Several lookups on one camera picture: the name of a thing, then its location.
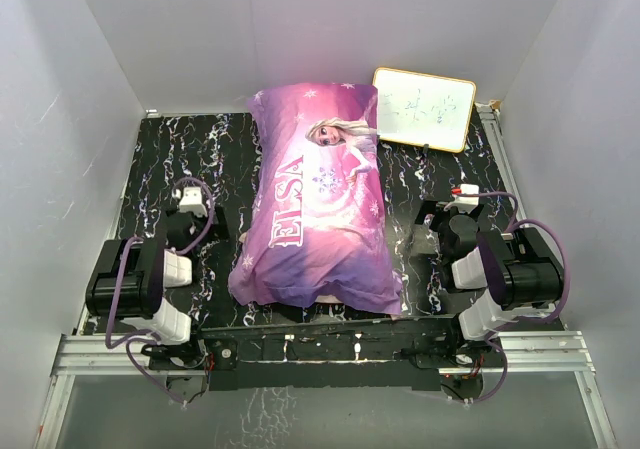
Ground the purple Elsa print pillowcase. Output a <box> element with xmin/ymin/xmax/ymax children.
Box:
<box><xmin>228</xmin><ymin>83</ymin><xmax>402</xmax><ymax>316</ymax></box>

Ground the white pillow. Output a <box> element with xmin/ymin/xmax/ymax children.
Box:
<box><xmin>314</xmin><ymin>295</ymin><xmax>342</xmax><ymax>304</ymax></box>

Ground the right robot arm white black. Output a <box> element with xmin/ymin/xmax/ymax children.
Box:
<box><xmin>397</xmin><ymin>191</ymin><xmax>570</xmax><ymax>372</ymax></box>

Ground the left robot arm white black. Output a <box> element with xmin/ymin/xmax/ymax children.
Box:
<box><xmin>85</xmin><ymin>205</ymin><xmax>229</xmax><ymax>369</ymax></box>

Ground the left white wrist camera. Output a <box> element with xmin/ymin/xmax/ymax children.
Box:
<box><xmin>178</xmin><ymin>186</ymin><xmax>207</xmax><ymax>218</ymax></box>

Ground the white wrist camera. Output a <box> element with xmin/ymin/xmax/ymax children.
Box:
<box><xmin>450</xmin><ymin>184</ymin><xmax>480</xmax><ymax>211</ymax></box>
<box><xmin>178</xmin><ymin>186</ymin><xmax>207</xmax><ymax>218</ymax></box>

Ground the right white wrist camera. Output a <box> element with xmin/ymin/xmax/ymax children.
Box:
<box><xmin>450</xmin><ymin>184</ymin><xmax>480</xmax><ymax>211</ymax></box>

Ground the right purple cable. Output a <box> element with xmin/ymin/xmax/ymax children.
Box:
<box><xmin>469</xmin><ymin>190</ymin><xmax>572</xmax><ymax>404</ymax></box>

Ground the purple cable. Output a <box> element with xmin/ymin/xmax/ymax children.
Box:
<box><xmin>103</xmin><ymin>177</ymin><xmax>217</xmax><ymax>404</ymax></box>
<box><xmin>469</xmin><ymin>190</ymin><xmax>572</xmax><ymax>404</ymax></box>

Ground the small whiteboard with orange frame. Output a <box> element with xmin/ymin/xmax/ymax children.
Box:
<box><xmin>373</xmin><ymin>67</ymin><xmax>476</xmax><ymax>153</ymax></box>

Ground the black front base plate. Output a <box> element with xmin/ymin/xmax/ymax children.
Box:
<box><xmin>201</xmin><ymin>317</ymin><xmax>456</xmax><ymax>391</ymax></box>

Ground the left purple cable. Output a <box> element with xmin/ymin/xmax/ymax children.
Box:
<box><xmin>103</xmin><ymin>177</ymin><xmax>217</xmax><ymax>404</ymax></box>

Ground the aluminium table frame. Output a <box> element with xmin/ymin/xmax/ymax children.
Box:
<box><xmin>39</xmin><ymin>113</ymin><xmax>616</xmax><ymax>448</ymax></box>

